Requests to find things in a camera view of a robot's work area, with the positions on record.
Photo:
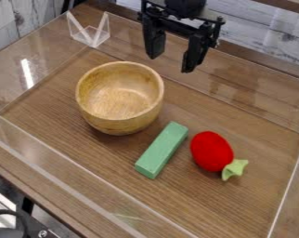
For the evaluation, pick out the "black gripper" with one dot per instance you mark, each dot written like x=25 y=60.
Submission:
x=181 y=17

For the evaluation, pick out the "green rectangular block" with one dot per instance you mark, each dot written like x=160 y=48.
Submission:
x=154 y=157

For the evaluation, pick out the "light wooden bowl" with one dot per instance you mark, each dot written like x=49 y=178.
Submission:
x=120 y=96

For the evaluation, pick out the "red plush strawberry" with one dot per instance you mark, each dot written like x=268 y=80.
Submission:
x=213 y=155

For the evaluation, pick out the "clear acrylic corner bracket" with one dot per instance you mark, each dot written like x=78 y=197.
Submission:
x=92 y=36

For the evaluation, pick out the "clear acrylic tray wall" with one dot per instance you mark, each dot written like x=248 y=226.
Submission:
x=81 y=198

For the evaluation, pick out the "black table leg bracket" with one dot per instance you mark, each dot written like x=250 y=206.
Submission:
x=42 y=226

